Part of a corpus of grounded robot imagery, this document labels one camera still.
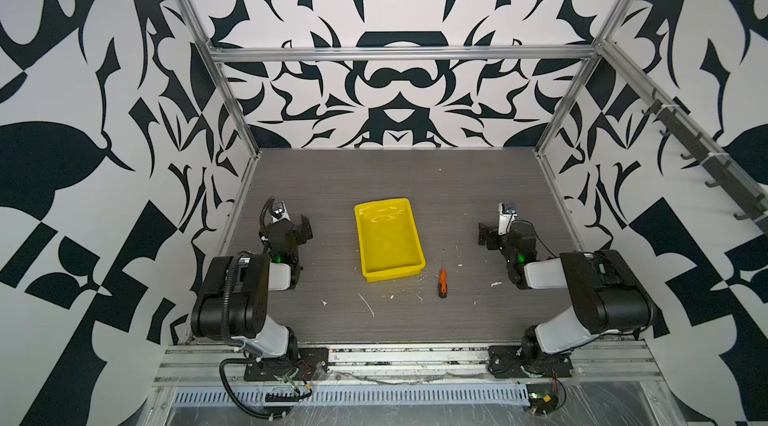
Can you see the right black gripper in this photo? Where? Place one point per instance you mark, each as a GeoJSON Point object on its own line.
{"type": "Point", "coordinates": [492, 235]}

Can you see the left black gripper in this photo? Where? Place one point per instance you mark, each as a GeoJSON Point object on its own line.
{"type": "Point", "coordinates": [297, 230]}

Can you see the orange black screwdriver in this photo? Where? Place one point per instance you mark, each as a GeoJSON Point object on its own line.
{"type": "Point", "coordinates": [442, 279]}

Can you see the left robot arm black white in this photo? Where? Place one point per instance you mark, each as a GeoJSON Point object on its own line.
{"type": "Point", "coordinates": [232, 306]}

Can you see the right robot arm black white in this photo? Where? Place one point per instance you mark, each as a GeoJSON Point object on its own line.
{"type": "Point", "coordinates": [606, 299]}

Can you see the yellow plastic bin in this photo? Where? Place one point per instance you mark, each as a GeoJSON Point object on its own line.
{"type": "Point", "coordinates": [389, 244]}

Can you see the green circuit board right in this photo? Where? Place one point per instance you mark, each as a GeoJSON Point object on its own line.
{"type": "Point", "coordinates": [544, 399]}

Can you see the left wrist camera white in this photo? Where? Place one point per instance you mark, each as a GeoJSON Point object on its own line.
{"type": "Point", "coordinates": [278, 211]}

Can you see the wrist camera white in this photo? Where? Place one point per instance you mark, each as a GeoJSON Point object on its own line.
{"type": "Point", "coordinates": [507, 214]}
{"type": "Point", "coordinates": [278, 211]}

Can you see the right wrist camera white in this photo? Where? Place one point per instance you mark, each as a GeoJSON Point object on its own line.
{"type": "Point", "coordinates": [507, 214]}

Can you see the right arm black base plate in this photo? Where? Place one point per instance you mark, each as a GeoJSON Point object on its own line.
{"type": "Point", "coordinates": [513, 362]}

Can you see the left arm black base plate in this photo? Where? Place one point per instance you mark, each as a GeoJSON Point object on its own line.
{"type": "Point", "coordinates": [288, 365]}

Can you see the white slotted cable duct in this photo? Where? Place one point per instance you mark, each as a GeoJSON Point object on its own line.
{"type": "Point", "coordinates": [511, 394]}

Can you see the aluminium front rail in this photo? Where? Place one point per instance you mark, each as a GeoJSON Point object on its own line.
{"type": "Point", "coordinates": [603, 360]}

